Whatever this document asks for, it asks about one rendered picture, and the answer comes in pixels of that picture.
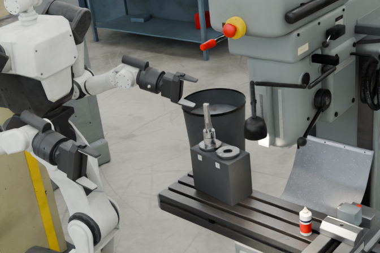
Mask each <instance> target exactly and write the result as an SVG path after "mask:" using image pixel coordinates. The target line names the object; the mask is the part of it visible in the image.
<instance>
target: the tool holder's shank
mask: <svg viewBox="0 0 380 253"><path fill-rule="evenodd" d="M203 108H204V118H205V129H206V131H211V129H212V128H213V127H212V124H211V118H210V107H209V103H204V104H203Z"/></svg>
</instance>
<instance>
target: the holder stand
mask: <svg viewBox="0 0 380 253"><path fill-rule="evenodd" d="M215 140H216V144H215V145H214V146H211V147H207V146H205V145H204V140H203V141H201V142H200V143H199V144H198V145H196V146H193V147H191V148H190V152H191V162H192V170H193V180H194V185H195V188H197V189H199V190H201V191H203V192H205V193H207V194H209V195H211V196H213V197H215V198H217V199H219V200H220V201H222V202H224V203H226V204H228V205H230V206H234V205H235V204H237V203H239V202H240V201H241V200H243V199H245V198H246V197H248V196H249V195H251V194H252V193H253V191H252V175H251V160H250V153H249V152H246V151H244V150H241V149H239V148H237V147H235V146H231V145H228V144H226V143H223V142H221V141H219V140H218V139H215Z"/></svg>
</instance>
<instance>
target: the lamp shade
mask: <svg viewBox="0 0 380 253"><path fill-rule="evenodd" d="M243 131H244V138H245V139H247V140H250V141H259V140H262V139H264V138H266V137H267V126H266V123H265V121H264V119H263V118H261V117H259V116H256V118H253V117H252V116H251V117H249V118H247V119H246V120H245V123H244V127H243Z"/></svg>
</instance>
